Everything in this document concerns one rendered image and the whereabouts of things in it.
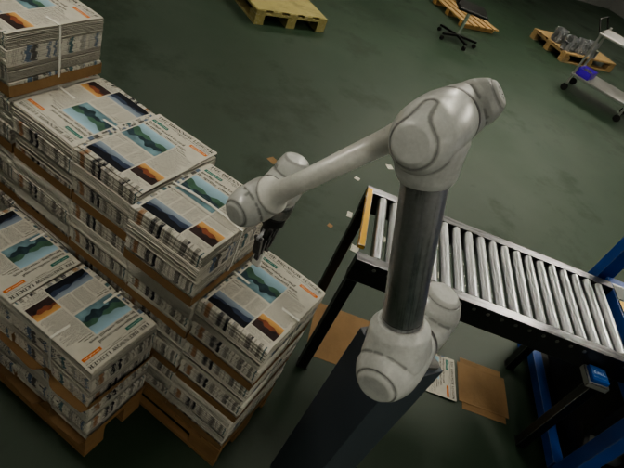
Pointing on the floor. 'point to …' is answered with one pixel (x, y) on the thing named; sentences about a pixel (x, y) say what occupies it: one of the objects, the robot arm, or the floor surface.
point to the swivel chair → (466, 19)
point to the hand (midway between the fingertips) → (258, 257)
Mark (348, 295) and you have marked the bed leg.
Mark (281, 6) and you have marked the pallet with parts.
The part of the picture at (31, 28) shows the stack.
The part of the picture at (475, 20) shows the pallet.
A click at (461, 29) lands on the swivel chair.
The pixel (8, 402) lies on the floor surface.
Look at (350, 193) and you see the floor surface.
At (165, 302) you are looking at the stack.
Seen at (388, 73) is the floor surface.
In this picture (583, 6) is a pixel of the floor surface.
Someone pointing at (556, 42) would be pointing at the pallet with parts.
